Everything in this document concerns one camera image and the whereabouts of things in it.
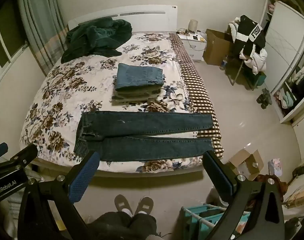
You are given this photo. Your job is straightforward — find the wooden chair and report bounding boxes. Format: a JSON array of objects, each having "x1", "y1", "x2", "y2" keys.
[{"x1": 224, "y1": 25, "x2": 267, "y2": 90}]

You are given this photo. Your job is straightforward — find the black white striped jacket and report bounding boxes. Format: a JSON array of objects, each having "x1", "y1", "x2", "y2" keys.
[{"x1": 233, "y1": 15, "x2": 267, "y2": 55}]

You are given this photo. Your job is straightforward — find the large cardboard box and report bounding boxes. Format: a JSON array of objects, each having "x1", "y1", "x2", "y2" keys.
[{"x1": 203, "y1": 29, "x2": 234, "y2": 67}]

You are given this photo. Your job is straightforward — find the person's shoe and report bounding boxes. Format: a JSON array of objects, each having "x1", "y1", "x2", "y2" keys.
[
  {"x1": 114, "y1": 194, "x2": 132, "y2": 215},
  {"x1": 135, "y1": 196, "x2": 154, "y2": 215}
]

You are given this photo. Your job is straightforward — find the dark green fleece blanket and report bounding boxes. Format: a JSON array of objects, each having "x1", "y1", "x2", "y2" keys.
[{"x1": 60, "y1": 19, "x2": 132, "y2": 64}]

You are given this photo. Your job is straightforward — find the grey green curtain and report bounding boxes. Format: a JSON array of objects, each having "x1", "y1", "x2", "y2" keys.
[{"x1": 17, "y1": 0, "x2": 68, "y2": 77}]

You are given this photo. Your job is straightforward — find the brown cloth pile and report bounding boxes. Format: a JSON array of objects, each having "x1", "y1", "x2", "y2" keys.
[{"x1": 257, "y1": 174, "x2": 288, "y2": 205}]

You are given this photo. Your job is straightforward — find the person's left shoe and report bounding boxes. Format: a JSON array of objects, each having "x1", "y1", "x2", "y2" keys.
[{"x1": 114, "y1": 194, "x2": 132, "y2": 215}]

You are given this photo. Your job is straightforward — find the dark blue jeans pants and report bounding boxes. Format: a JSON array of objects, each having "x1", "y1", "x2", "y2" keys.
[{"x1": 73, "y1": 111, "x2": 215, "y2": 162}]

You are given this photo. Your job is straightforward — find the white wardrobe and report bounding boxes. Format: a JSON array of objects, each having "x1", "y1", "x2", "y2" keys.
[{"x1": 258, "y1": 0, "x2": 304, "y2": 124}]

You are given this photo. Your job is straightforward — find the white nightstand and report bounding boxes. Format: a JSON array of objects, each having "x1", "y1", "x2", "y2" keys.
[{"x1": 178, "y1": 31, "x2": 207, "y2": 63}]

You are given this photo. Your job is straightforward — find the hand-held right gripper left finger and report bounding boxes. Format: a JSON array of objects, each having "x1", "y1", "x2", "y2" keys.
[{"x1": 17, "y1": 151, "x2": 100, "y2": 240}]

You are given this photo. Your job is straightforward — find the folded blue jeans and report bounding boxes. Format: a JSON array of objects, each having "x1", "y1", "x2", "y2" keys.
[{"x1": 114, "y1": 63, "x2": 165, "y2": 92}]

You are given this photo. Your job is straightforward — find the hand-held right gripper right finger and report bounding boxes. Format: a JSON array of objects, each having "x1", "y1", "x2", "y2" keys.
[{"x1": 203, "y1": 151, "x2": 285, "y2": 240}]

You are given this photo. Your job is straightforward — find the teal bag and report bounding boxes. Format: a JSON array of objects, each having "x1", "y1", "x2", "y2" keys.
[{"x1": 256, "y1": 73, "x2": 267, "y2": 87}]

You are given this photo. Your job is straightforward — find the small open cardboard box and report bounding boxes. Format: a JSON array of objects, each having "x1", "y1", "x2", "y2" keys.
[{"x1": 228, "y1": 149, "x2": 264, "y2": 180}]

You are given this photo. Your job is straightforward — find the dark plush slipper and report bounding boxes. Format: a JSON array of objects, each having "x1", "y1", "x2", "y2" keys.
[
  {"x1": 256, "y1": 94, "x2": 267, "y2": 109},
  {"x1": 261, "y1": 88, "x2": 273, "y2": 105}
]

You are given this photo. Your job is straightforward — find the person's left leg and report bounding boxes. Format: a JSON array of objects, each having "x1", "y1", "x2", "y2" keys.
[{"x1": 88, "y1": 211, "x2": 132, "y2": 240}]

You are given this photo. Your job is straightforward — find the brown checked bedsheet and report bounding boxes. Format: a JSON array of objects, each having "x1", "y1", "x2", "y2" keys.
[{"x1": 169, "y1": 32, "x2": 224, "y2": 159}]

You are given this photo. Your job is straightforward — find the dark green fuzzy blanket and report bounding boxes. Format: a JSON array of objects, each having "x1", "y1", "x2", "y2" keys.
[{"x1": 112, "y1": 86, "x2": 164, "y2": 101}]

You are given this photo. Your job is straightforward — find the white puffy jacket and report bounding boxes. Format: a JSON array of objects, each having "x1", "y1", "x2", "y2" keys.
[{"x1": 227, "y1": 17, "x2": 268, "y2": 75}]

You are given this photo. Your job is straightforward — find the person's right leg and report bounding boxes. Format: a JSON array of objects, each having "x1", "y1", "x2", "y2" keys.
[{"x1": 128, "y1": 214, "x2": 157, "y2": 240}]

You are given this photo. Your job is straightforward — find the floral blanket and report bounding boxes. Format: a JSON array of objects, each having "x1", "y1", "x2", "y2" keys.
[{"x1": 19, "y1": 31, "x2": 205, "y2": 173}]

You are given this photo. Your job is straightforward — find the white headboard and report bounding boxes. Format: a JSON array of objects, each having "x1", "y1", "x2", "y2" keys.
[{"x1": 67, "y1": 5, "x2": 179, "y2": 32}]

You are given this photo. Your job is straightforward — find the teal storage cart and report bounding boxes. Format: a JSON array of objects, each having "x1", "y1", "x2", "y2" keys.
[{"x1": 181, "y1": 204, "x2": 251, "y2": 240}]

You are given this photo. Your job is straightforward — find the person's leg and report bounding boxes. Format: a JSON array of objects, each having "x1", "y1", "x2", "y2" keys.
[
  {"x1": 88, "y1": 211, "x2": 132, "y2": 240},
  {"x1": 128, "y1": 214, "x2": 157, "y2": 240}
]

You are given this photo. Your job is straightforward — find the teal folded towel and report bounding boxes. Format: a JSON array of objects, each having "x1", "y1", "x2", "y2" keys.
[{"x1": 282, "y1": 90, "x2": 296, "y2": 108}]

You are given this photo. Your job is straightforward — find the person's right shoe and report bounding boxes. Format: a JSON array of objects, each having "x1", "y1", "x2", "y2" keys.
[{"x1": 135, "y1": 196, "x2": 154, "y2": 215}]

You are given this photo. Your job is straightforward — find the window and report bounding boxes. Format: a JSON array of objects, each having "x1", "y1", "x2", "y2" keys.
[{"x1": 0, "y1": 5, "x2": 30, "y2": 80}]

